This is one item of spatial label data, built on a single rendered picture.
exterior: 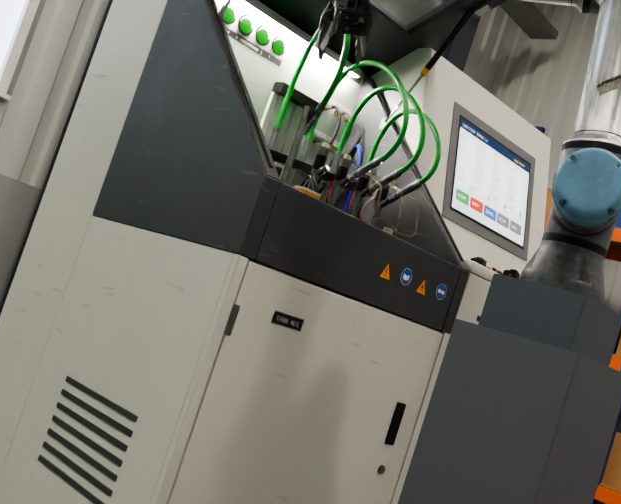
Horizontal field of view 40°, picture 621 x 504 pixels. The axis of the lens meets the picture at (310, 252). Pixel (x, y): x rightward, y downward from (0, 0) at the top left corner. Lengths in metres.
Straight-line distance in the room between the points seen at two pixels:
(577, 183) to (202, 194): 0.74
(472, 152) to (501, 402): 1.21
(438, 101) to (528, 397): 1.20
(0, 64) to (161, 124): 4.05
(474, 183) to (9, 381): 1.38
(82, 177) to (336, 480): 0.95
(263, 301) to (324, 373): 0.25
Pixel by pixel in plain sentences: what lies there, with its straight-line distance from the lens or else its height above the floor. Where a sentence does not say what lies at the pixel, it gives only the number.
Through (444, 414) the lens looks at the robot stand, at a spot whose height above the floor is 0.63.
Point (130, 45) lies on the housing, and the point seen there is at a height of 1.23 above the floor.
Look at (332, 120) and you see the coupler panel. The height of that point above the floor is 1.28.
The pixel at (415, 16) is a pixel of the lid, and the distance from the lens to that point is 2.43.
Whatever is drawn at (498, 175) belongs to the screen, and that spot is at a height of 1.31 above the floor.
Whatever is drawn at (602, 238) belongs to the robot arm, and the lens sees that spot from 1.58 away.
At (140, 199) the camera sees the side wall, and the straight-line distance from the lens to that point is 1.92.
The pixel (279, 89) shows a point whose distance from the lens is 2.28.
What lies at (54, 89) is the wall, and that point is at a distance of 6.15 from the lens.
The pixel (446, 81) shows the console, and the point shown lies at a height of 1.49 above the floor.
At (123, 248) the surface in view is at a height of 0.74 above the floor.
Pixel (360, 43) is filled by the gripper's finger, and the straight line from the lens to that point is 1.84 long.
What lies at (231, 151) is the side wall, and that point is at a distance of 1.72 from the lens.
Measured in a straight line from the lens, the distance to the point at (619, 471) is 7.12.
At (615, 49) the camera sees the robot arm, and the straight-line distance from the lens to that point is 1.53.
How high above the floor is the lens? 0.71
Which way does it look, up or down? 5 degrees up
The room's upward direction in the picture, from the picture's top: 18 degrees clockwise
